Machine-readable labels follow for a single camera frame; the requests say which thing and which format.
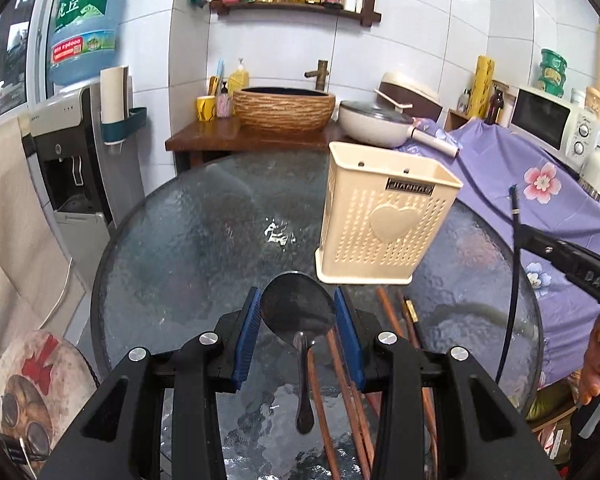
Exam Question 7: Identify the purple floral cloth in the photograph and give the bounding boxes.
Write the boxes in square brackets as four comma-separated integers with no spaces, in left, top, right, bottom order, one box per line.
[397,117,600,386]

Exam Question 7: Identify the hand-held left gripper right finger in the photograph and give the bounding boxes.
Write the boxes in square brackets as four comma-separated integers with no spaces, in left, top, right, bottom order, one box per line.
[334,286,563,480]

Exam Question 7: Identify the brown wooden chopstick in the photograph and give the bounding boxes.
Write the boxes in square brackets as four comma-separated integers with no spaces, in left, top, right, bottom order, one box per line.
[326,327,377,480]
[306,350,341,480]
[376,286,439,480]

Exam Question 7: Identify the bronze faucet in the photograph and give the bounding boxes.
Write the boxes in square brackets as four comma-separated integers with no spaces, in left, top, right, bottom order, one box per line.
[305,60,329,92]

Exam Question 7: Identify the person's right hand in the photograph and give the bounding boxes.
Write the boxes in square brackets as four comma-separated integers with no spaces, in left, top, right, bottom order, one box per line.
[577,310,600,407]

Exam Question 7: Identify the yellow roll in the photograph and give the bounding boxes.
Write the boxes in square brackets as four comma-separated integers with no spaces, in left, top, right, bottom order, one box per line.
[467,55,496,120]

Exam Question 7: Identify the beige plastic utensil holder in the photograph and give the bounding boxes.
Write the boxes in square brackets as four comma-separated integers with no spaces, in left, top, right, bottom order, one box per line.
[315,141,465,286]

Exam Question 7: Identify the blue water jug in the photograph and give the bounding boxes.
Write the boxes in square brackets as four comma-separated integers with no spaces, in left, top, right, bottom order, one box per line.
[47,0,126,87]

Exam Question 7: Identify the white microwave oven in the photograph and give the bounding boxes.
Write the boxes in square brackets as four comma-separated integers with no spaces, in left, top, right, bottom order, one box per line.
[509,85,600,163]

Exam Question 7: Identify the brown wooden chopsticks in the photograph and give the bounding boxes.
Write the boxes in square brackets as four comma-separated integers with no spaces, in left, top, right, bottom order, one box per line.
[397,296,421,350]

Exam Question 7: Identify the stack of green cups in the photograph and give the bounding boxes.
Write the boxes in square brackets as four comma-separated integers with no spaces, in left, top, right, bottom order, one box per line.
[536,49,568,98]

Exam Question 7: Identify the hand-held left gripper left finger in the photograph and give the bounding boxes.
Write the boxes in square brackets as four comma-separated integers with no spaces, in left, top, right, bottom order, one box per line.
[40,286,261,480]

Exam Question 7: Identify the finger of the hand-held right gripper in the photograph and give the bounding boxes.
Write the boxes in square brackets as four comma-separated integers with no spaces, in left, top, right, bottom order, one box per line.
[516,223,571,267]

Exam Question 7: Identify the metal spoon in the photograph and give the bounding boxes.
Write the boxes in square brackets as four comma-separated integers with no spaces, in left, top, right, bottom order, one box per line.
[260,271,337,435]

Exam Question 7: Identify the brown glass bottle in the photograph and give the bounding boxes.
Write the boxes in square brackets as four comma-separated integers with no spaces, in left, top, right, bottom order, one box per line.
[485,85,506,125]

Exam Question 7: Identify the water dispenser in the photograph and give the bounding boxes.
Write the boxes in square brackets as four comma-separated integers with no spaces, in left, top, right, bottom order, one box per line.
[28,85,145,281]

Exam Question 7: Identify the beige cloth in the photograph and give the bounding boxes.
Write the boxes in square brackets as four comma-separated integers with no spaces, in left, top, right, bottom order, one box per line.
[0,117,88,361]

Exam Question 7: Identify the wooden washstand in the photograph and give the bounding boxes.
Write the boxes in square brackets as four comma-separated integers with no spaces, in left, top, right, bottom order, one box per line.
[165,119,361,171]

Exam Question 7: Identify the black chopstick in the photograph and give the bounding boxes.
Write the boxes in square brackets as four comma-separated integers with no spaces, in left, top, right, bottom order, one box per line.
[495,186,526,382]

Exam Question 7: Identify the woven pattern wash basin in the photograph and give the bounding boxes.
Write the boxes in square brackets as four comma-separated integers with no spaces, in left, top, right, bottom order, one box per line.
[232,86,337,134]

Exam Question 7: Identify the brown white rice cooker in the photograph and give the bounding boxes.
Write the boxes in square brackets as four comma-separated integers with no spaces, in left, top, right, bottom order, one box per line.
[375,72,443,122]

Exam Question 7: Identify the white cable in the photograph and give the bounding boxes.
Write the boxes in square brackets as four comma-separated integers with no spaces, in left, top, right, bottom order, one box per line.
[38,257,73,327]

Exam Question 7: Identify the round glass table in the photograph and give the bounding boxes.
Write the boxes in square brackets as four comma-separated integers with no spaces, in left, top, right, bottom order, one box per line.
[90,151,545,480]

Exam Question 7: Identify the window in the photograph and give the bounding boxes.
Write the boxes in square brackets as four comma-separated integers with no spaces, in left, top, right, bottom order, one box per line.
[0,0,55,131]

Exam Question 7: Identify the yellow soap bottle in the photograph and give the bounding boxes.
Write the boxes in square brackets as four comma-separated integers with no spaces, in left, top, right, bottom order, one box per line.
[228,58,251,97]

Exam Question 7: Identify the white pan with lid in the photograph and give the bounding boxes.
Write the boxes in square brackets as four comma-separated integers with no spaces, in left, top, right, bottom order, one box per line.
[339,100,461,161]

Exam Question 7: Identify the round cartoon stool cushion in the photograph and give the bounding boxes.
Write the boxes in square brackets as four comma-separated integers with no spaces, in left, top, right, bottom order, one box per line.
[0,330,100,476]

